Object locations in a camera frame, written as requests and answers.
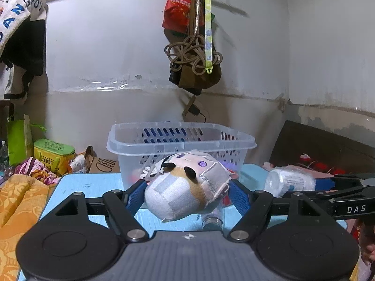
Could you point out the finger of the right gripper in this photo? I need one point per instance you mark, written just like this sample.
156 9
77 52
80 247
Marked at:
307 194
345 181

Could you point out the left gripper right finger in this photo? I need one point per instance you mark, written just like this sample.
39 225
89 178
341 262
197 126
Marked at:
255 209

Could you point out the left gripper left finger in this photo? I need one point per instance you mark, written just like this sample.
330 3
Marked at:
122 207

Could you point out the white roll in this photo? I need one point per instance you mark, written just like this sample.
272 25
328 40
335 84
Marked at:
281 180

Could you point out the grey plush toy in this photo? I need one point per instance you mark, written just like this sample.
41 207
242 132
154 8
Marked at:
186 183

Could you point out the brown cardboard box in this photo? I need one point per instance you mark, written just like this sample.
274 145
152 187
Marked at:
96 165

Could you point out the clear plastic bottle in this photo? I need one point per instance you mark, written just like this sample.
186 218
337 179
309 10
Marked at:
214 220

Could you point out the dark wooden headboard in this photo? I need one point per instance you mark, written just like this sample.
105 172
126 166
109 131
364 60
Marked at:
306 146

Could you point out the translucent plastic basket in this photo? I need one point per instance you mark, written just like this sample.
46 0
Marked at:
140 145

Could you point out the green yellow tin box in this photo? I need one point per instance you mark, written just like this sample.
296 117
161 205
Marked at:
55 156

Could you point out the orange floral blanket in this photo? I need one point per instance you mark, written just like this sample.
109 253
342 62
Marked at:
23 199

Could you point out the green shopping bag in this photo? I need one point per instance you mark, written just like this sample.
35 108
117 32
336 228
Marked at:
20 142

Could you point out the red hanging bag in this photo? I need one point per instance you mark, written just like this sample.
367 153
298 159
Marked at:
176 15

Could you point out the white black hanging jacket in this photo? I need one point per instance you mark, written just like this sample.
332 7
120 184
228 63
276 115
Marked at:
23 35

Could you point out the black charger with cable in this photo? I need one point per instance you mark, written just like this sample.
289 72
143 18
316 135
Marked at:
193 109

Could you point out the brown hanging bag with rope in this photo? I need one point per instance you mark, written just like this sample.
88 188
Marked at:
195 65

